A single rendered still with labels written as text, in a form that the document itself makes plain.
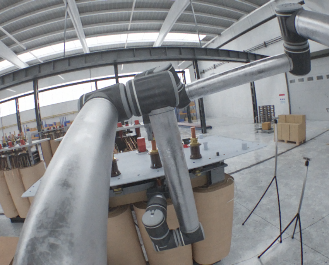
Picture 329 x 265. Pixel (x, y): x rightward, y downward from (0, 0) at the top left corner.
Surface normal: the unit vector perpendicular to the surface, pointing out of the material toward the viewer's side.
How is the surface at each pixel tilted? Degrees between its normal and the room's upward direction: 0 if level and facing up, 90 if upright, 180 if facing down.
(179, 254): 90
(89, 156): 46
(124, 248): 90
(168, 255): 90
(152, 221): 18
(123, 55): 90
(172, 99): 126
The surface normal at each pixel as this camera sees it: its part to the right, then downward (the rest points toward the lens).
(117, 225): 0.50, 0.04
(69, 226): 0.50, -0.79
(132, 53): 0.28, 0.08
